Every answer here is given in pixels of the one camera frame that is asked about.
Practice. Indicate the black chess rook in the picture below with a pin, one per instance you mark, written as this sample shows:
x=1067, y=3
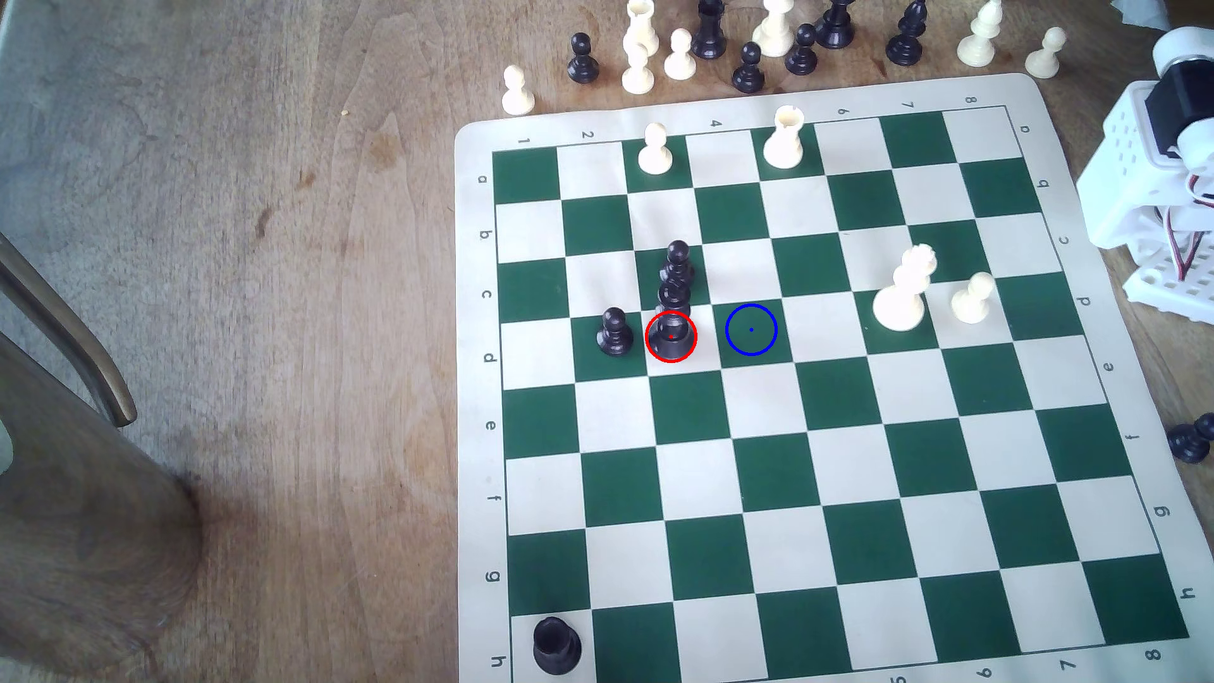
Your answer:
x=671, y=334
x=556, y=645

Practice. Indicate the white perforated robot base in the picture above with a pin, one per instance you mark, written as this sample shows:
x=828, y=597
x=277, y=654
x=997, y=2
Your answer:
x=1162, y=285

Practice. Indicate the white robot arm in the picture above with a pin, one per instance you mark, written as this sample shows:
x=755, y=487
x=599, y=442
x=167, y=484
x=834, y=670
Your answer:
x=1119, y=180

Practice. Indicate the black chess pawn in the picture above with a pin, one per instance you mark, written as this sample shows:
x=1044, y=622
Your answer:
x=748, y=71
x=677, y=254
x=802, y=52
x=615, y=334
x=582, y=59

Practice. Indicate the white chess pawn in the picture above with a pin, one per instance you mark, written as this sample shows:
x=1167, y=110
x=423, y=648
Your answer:
x=517, y=92
x=972, y=299
x=679, y=57
x=1045, y=55
x=637, y=74
x=654, y=152

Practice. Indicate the white chess rook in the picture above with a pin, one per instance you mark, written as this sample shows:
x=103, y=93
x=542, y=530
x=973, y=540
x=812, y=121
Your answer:
x=641, y=27
x=783, y=140

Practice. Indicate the green and cream chess mat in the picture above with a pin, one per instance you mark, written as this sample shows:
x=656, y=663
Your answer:
x=854, y=474

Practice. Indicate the white chess queen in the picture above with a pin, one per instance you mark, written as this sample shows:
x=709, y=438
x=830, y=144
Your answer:
x=901, y=299

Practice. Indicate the tall black chess piece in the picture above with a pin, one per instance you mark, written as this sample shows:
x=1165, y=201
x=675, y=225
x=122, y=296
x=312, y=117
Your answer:
x=835, y=27
x=707, y=33

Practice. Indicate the tall white chess piece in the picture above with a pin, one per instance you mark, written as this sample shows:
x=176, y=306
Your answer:
x=775, y=28

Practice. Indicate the black chess bishop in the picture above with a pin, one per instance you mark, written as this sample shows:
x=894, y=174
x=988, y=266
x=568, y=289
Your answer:
x=908, y=38

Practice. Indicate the white chess bishop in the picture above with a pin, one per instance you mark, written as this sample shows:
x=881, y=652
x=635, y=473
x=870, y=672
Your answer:
x=980, y=38

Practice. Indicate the brown wooden chair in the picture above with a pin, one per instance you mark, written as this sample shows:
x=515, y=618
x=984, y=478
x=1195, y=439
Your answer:
x=85, y=531

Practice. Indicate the crumpled white plastic scrap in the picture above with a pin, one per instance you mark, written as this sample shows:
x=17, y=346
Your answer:
x=1143, y=11

